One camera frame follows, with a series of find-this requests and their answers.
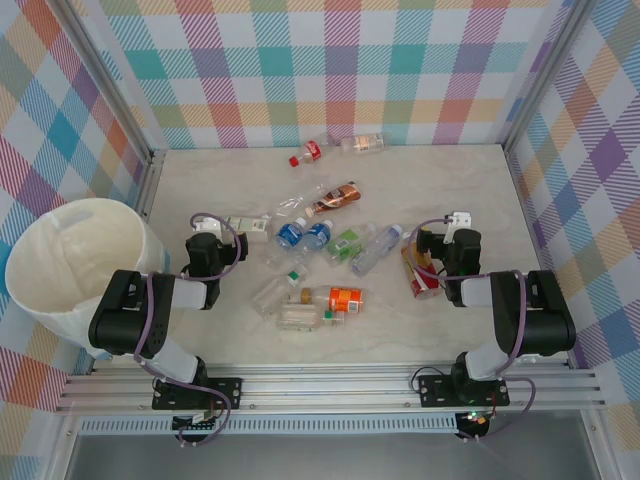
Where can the red yellow label bottle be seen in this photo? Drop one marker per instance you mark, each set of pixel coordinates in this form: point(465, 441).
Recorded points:
point(420, 280)

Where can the clear water bottle blue cap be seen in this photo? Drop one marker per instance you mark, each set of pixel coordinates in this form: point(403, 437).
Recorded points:
point(375, 250)

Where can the green white label bottle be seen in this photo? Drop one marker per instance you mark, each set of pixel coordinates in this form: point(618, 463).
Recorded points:
point(252, 227)

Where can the blue label Pocari Sweat bottle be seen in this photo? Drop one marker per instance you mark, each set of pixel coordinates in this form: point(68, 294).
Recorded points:
point(316, 237)
point(289, 235)

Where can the clear bottle green cap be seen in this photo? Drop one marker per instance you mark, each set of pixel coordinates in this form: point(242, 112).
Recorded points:
point(272, 295)
point(300, 317)

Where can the red cap cola bottle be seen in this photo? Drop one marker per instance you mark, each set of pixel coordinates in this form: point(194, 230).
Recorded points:
point(311, 150)

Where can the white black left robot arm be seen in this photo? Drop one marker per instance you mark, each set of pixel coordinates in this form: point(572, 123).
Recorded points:
point(125, 320)

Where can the white fabric bin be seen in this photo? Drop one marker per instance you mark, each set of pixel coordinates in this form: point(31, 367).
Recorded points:
point(75, 250)

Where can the light green label bottle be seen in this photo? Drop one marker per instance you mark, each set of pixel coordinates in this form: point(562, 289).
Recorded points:
point(342, 243)

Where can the brown label bottle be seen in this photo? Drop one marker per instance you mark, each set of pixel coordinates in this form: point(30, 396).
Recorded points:
point(337, 196)

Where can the clear unlabelled white cap bottle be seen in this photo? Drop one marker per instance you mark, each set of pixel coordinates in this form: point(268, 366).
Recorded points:
point(295, 204)

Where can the clear bottle orange white label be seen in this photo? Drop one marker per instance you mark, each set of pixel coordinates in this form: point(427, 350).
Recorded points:
point(362, 143)

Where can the small circuit board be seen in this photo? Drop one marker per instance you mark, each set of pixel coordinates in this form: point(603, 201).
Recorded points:
point(192, 422)
point(475, 419)

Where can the grey metal shelf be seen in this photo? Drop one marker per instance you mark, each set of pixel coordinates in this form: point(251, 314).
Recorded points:
point(325, 457)

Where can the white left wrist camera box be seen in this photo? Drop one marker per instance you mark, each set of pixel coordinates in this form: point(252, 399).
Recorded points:
point(207, 226)

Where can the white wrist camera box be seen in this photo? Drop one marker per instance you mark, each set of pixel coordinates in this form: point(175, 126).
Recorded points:
point(460, 218)
point(207, 226)

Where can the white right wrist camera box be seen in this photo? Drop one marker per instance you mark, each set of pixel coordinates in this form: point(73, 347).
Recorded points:
point(460, 218)

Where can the aluminium side rail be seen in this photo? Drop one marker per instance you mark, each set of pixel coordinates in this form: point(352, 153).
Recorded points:
point(150, 185)

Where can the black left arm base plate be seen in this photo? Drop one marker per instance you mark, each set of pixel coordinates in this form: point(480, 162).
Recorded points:
point(225, 392)

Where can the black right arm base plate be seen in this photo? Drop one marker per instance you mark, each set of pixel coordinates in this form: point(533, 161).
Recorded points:
point(435, 392)

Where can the aluminium frame post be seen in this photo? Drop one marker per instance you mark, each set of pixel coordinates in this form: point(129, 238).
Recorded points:
point(117, 100)
point(546, 75)

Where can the aluminium mounting rail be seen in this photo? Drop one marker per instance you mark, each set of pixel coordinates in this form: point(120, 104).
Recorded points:
point(325, 390)

